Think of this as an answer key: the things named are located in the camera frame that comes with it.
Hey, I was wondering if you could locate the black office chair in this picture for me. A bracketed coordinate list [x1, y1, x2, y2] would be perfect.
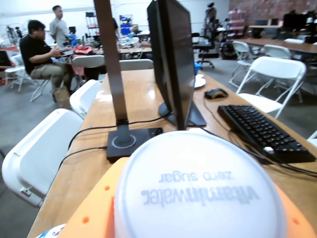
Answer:
[192, 31, 219, 69]

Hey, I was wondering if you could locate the black and orange mouse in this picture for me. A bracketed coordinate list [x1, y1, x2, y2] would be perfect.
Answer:
[204, 88, 229, 100]

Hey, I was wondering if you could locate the shelf with blue bins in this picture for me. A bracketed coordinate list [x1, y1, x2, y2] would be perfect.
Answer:
[119, 14, 135, 36]

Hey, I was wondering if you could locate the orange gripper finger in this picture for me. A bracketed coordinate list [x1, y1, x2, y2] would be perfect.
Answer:
[57, 157, 129, 238]
[274, 184, 317, 238]

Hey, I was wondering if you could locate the white paper plate blue pattern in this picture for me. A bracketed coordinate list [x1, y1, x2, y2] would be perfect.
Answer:
[34, 223, 67, 238]

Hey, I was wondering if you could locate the red bag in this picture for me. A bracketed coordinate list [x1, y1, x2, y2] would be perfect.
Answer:
[72, 45, 94, 56]

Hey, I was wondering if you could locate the standing man grey shirt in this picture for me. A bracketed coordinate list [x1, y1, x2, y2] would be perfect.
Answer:
[49, 5, 69, 48]

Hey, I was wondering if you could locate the black keyboard cable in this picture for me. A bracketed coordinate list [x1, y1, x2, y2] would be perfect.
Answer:
[227, 128, 317, 179]

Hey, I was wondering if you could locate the black mouse cable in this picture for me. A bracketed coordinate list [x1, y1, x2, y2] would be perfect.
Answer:
[203, 97, 233, 132]

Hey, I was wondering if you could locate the pink shelving rack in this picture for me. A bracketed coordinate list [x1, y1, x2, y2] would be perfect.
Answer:
[227, 9, 249, 36]

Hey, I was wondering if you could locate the white folding chair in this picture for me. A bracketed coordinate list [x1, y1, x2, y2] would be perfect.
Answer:
[235, 56, 308, 120]
[228, 40, 253, 88]
[261, 44, 293, 60]
[69, 79, 103, 120]
[118, 59, 155, 71]
[71, 55, 106, 81]
[4, 53, 52, 103]
[1, 108, 84, 209]

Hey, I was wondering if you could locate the seated man black shirt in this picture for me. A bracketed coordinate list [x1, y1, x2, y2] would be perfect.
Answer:
[19, 19, 73, 103]

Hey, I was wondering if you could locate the dark desk lamp with base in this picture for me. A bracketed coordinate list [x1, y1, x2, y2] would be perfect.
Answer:
[93, 0, 164, 164]

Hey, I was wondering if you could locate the black computer keyboard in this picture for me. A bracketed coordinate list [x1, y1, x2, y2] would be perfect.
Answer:
[217, 104, 317, 164]

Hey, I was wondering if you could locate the brown paper bag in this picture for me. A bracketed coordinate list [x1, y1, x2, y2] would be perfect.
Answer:
[53, 86, 72, 110]

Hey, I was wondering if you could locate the black computer monitor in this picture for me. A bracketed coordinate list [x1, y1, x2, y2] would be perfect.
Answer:
[146, 0, 208, 131]

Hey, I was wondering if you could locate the grey humanoid mannequin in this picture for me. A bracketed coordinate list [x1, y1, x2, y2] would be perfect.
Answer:
[204, 1, 218, 28]

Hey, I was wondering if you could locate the vitaminwater bottle with white cap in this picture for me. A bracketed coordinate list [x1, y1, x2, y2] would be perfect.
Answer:
[113, 130, 288, 238]

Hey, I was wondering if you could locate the long brown table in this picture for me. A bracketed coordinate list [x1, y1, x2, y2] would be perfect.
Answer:
[232, 38, 317, 55]

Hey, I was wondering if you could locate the white dish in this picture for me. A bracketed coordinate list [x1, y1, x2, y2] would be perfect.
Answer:
[193, 74, 207, 89]

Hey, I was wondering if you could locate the black power cable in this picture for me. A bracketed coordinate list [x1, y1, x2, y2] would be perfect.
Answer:
[57, 146, 108, 175]
[67, 113, 173, 152]

